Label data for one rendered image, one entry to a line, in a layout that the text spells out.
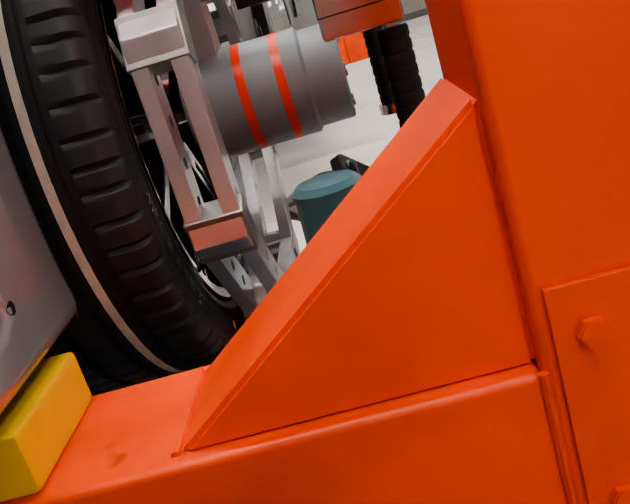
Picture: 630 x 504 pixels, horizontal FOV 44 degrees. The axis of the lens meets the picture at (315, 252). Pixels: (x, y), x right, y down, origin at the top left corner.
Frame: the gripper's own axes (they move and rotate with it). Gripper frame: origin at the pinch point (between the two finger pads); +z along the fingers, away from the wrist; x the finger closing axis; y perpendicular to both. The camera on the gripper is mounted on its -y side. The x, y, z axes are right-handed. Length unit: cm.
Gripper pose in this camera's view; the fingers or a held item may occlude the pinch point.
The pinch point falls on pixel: (283, 208)
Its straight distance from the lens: 131.4
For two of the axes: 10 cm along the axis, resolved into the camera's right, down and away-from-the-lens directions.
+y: 2.0, 4.2, 8.8
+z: -9.6, 2.7, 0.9
